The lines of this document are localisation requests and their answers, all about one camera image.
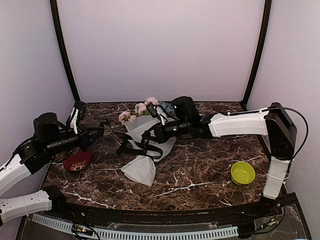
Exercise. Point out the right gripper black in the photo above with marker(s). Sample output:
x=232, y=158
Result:
x=161, y=135

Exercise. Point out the white fake rose stem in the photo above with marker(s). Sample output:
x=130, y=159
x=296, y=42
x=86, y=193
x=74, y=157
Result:
x=141, y=109

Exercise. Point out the blue fake rose bunch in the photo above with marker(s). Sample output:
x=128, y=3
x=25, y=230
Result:
x=168, y=108

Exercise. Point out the small pink fake rose stem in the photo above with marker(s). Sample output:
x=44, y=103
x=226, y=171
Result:
x=126, y=116

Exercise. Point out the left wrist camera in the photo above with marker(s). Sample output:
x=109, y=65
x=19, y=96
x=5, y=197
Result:
x=77, y=115

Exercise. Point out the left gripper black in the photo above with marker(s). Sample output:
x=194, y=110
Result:
x=86, y=140

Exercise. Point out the pink peony fake stem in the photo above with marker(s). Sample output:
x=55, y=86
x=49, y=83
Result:
x=152, y=100

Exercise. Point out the translucent white wrapping paper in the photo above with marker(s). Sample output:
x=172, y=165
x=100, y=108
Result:
x=142, y=169

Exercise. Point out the left black frame post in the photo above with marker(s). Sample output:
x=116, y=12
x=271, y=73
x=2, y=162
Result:
x=63, y=50

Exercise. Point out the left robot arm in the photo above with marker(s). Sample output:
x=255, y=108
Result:
x=50, y=138

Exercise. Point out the yellow-green bowl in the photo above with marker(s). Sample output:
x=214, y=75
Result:
x=242, y=173

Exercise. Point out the right black frame post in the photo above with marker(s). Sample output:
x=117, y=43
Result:
x=258, y=53

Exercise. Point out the black ribbon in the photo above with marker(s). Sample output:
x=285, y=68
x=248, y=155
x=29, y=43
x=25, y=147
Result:
x=144, y=148

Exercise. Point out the white slotted cable duct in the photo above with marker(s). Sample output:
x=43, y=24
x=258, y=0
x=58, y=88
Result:
x=82, y=232

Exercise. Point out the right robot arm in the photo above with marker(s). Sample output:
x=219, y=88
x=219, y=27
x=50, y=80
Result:
x=273, y=122

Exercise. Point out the black front rail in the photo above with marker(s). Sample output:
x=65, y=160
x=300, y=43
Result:
x=238, y=214

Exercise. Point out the red floral dish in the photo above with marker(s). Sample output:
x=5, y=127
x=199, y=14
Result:
x=78, y=160

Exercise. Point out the black frame post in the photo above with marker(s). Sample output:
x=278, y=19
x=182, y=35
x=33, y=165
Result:
x=258, y=53
x=63, y=50

